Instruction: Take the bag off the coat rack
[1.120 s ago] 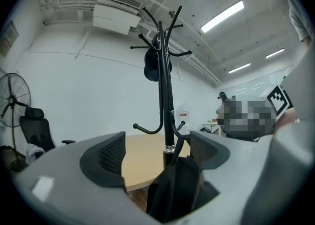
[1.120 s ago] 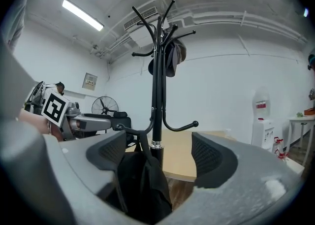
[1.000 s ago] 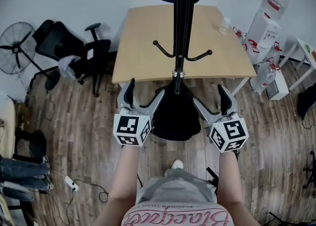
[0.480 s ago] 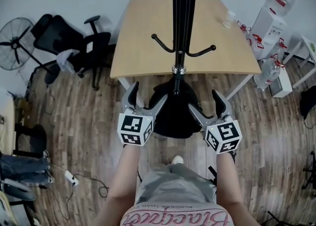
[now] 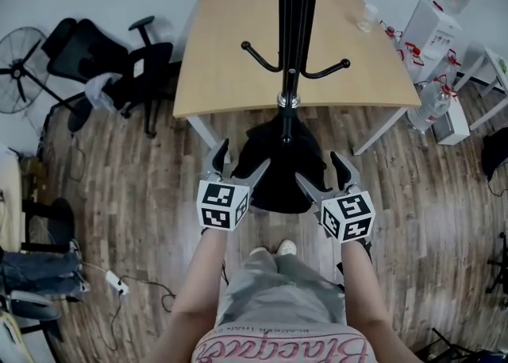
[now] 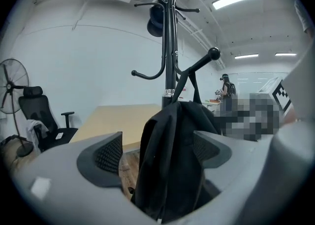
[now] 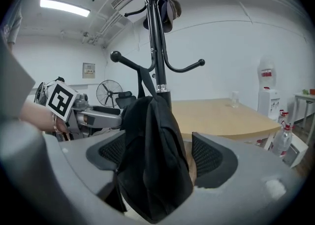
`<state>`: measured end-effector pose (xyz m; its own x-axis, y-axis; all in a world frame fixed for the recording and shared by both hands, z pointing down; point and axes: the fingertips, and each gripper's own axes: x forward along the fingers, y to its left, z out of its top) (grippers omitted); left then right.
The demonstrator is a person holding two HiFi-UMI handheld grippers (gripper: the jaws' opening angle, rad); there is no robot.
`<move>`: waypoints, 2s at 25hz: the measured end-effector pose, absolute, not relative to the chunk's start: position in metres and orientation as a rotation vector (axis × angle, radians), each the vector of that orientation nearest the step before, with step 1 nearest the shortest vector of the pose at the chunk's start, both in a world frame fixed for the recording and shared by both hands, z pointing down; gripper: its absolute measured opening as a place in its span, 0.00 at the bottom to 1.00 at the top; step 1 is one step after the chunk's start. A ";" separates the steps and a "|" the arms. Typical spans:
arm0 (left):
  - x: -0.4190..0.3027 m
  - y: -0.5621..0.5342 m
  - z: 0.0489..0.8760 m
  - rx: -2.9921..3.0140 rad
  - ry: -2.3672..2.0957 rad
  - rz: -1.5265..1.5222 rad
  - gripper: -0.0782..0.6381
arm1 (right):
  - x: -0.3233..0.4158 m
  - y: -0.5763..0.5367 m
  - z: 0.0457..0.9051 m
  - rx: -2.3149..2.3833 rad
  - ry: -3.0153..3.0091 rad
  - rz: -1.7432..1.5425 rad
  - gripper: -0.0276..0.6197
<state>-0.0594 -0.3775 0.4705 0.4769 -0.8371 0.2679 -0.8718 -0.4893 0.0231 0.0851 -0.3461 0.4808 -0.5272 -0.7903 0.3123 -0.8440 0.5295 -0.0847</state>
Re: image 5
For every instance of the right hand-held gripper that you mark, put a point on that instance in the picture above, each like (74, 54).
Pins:
(349, 216)

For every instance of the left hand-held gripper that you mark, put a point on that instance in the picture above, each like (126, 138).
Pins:
(220, 204)

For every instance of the black backpack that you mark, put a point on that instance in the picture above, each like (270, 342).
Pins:
(285, 182)

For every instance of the black coat rack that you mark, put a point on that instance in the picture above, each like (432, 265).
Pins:
(295, 16)

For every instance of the person's right forearm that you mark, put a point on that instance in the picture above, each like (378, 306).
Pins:
(363, 286)

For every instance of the person's left forearm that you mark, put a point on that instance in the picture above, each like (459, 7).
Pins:
(202, 274)

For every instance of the person's right white shoe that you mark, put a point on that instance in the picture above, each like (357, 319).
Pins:
(286, 247)

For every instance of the person's white shoe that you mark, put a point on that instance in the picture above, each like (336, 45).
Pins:
(286, 247)
(259, 252)

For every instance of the person's left white shoe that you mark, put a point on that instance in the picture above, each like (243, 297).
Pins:
(259, 252)

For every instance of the light wooden table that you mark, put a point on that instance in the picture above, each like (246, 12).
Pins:
(238, 55)

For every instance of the person's grey trousers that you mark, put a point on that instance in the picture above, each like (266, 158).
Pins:
(278, 294)

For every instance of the white square box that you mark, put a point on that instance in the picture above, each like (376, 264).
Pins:
(452, 125)

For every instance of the clear plastic bag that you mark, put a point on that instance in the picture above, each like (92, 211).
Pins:
(101, 89)

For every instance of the white power strip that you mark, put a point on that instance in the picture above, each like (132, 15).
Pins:
(118, 283)

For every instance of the clear plastic cup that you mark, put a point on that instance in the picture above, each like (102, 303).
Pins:
(368, 20)

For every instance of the person's grey printed shirt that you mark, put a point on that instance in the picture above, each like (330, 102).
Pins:
(278, 347)

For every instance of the white water dispenser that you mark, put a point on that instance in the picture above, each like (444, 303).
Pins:
(430, 39)

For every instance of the black mesh office chair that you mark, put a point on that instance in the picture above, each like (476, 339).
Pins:
(87, 51)

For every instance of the black stool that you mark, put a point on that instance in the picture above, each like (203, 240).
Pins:
(55, 222)

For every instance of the black folding stand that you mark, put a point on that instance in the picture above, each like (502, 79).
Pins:
(501, 270)

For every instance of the white desk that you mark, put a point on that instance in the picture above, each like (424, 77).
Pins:
(490, 71)

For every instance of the blue jeans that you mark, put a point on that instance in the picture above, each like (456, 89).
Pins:
(39, 270)

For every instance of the white board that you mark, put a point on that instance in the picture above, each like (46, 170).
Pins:
(8, 202)

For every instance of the black standing fan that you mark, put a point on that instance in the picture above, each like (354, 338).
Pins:
(20, 71)

